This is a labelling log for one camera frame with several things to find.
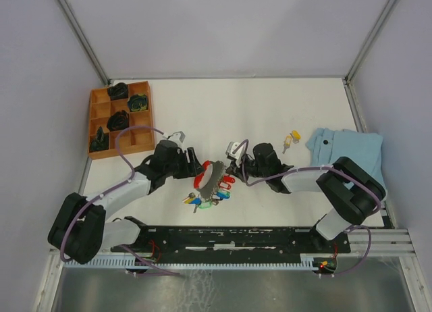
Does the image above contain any black rolled sock top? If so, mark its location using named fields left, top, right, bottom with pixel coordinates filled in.
left=107, top=82, right=129, bottom=101

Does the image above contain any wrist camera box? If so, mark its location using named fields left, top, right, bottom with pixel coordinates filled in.
left=225, top=140, right=248, bottom=166
left=167, top=131, right=186, bottom=147

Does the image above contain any white cable duct rail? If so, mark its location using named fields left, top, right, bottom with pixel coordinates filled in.
left=63, top=253, right=325, bottom=271

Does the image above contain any purple cable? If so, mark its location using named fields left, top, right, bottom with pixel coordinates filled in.
left=234, top=138, right=387, bottom=278
left=59, top=125, right=182, bottom=278

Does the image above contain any light blue folded cloth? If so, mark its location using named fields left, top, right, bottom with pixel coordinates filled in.
left=306, top=128, right=385, bottom=186

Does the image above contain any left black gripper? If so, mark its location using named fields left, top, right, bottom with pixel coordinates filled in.
left=165, top=147, right=205, bottom=179

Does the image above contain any bunch of coloured key tags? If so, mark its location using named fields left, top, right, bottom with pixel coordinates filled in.
left=182, top=174, right=236, bottom=213

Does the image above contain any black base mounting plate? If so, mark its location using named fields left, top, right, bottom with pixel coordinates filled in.
left=129, top=226, right=351, bottom=265

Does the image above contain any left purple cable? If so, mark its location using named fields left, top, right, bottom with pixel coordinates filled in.
left=59, top=125, right=182, bottom=278

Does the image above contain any yellow key tag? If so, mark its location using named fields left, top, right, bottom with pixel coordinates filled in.
left=291, top=130, right=301, bottom=140

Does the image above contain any yellow tagged key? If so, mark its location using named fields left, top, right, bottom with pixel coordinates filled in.
left=282, top=135, right=292, bottom=154

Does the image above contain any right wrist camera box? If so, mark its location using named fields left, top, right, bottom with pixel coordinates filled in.
left=225, top=140, right=248, bottom=166

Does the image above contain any black red rolled sock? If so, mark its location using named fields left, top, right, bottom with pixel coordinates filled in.
left=107, top=110, right=130, bottom=132

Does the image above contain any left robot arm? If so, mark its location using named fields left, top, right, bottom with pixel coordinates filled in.
left=47, top=140, right=204, bottom=264

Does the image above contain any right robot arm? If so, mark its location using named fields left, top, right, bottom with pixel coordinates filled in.
left=225, top=140, right=387, bottom=252

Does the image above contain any green black rolled sock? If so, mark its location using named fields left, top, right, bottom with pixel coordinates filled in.
left=127, top=94, right=149, bottom=113

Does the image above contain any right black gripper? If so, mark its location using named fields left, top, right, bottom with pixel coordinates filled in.
left=225, top=154, right=268, bottom=183

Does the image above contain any dark green rolled sock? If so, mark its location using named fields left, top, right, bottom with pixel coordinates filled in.
left=89, top=126, right=109, bottom=153

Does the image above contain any orange wooden compartment tray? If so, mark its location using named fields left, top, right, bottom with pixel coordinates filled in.
left=88, top=81, right=155, bottom=159

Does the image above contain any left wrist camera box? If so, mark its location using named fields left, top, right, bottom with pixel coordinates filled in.
left=167, top=131, right=186, bottom=147

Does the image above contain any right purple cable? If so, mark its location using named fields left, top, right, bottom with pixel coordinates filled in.
left=234, top=138, right=387, bottom=278

